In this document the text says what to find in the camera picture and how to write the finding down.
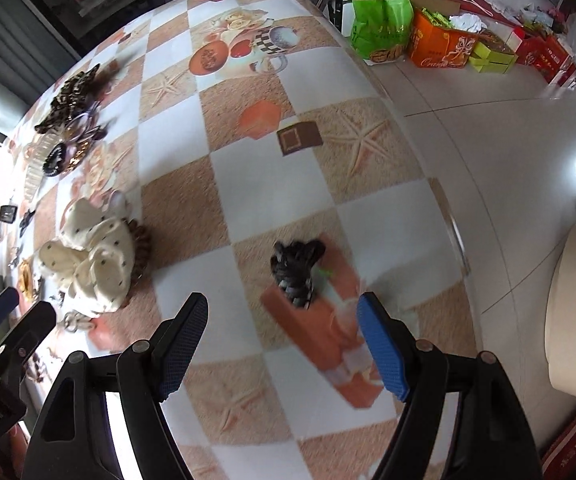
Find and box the leopard print hair claw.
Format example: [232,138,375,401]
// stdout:
[34,64,102,134]

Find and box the green plastic bag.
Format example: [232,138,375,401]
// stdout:
[350,0,415,64]

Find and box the yellow sunflower hair tie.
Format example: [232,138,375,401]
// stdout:
[18,257,44,302]

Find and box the white crumpled cloth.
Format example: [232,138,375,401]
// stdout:
[448,12,484,34]

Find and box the dark beaded hair tie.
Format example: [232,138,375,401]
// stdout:
[43,132,107,177]

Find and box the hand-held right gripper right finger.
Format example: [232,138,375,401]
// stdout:
[356,292,545,480]

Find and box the printed checkered tablecloth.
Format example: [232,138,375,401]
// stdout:
[0,0,474,480]

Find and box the clear hair claw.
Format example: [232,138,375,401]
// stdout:
[22,132,64,202]

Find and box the brown cardboard box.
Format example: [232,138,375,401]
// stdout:
[410,0,464,14]

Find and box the black chain hair clip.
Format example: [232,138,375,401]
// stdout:
[269,239,328,309]

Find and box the cream polka dot scrunchie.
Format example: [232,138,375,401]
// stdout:
[38,197,137,317]

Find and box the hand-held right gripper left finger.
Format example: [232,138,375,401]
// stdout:
[20,291,209,480]

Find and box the brown spiral hair tie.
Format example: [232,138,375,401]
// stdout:
[118,217,153,282]

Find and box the cream round stool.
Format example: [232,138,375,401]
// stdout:
[543,220,576,402]

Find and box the orange gift box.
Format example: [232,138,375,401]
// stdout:
[408,7,480,71]

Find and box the green paper box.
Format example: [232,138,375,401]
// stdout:
[469,40,518,75]

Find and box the red gift box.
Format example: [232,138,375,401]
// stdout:
[515,35,576,86]

